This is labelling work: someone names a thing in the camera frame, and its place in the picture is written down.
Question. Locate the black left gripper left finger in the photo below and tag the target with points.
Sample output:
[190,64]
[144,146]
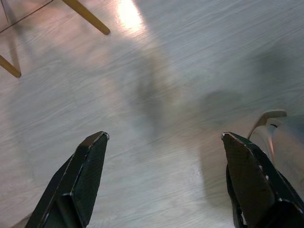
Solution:
[80,178]

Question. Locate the wooden chair leg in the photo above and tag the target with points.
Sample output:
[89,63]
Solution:
[90,17]
[9,66]

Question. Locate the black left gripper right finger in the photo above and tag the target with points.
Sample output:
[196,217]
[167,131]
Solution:
[251,185]

